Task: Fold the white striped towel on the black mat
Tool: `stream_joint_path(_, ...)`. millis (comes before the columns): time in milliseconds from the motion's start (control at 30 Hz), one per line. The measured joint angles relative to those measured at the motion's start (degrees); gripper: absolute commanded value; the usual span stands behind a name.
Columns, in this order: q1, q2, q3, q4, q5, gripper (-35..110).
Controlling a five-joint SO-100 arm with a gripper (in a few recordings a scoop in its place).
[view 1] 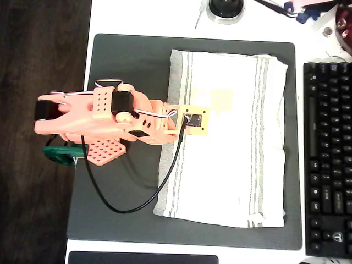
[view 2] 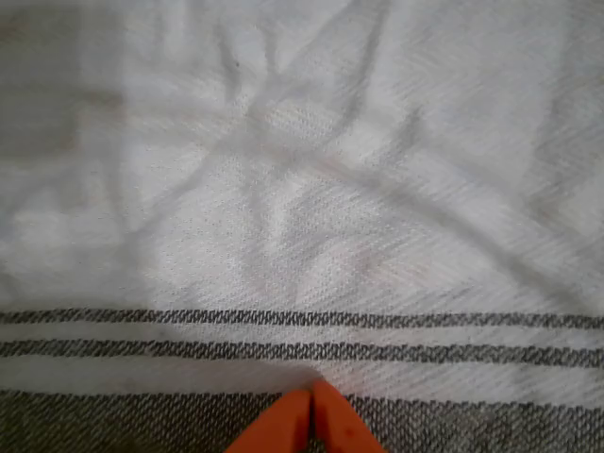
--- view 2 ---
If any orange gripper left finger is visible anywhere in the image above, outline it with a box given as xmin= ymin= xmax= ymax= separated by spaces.
xmin=225 ymin=387 xmax=313 ymax=453

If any white grey-striped towel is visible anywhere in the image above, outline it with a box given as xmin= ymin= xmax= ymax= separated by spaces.
xmin=0 ymin=0 xmax=604 ymax=453

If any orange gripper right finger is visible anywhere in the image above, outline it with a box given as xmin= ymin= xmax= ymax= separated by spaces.
xmin=310 ymin=379 xmax=389 ymax=453

